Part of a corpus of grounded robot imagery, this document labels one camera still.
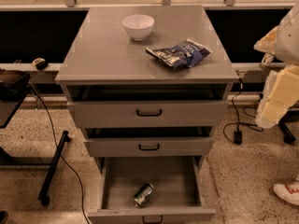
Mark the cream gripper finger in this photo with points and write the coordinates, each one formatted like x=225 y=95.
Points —
x=280 y=92
x=267 y=43

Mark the green drink can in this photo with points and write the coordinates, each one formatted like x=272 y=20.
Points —
x=143 y=195

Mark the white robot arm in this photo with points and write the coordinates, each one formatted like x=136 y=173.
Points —
x=287 y=43

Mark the grey drawer cabinet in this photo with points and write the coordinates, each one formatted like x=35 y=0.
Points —
x=106 y=65

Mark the bottom grey drawer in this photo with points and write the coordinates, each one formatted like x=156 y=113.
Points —
x=176 y=196

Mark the grey drawer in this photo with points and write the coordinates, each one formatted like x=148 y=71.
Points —
x=148 y=147
x=137 y=114
x=176 y=196

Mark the middle grey drawer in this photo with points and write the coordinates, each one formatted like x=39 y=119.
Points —
x=148 y=147

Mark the top grey drawer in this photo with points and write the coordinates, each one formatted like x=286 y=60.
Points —
x=137 y=114

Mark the clear sauce bottle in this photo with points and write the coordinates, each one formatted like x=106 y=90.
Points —
x=266 y=61

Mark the black stand leg right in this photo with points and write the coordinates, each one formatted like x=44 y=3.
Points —
x=288 y=137

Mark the black stand leg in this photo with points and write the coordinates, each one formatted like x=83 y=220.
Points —
x=43 y=194
x=288 y=137

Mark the blue chip bag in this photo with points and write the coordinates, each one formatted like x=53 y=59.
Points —
x=185 y=54

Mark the white red sneaker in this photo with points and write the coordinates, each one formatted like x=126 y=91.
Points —
x=288 y=192

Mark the white bowl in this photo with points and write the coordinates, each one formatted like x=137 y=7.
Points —
x=138 y=26

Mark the yellow black tape measure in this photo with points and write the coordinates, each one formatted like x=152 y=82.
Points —
x=40 y=63

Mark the black tray on stand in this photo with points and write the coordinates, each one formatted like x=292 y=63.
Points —
x=14 y=86

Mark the black stand leg left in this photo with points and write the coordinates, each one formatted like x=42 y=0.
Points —
x=43 y=194

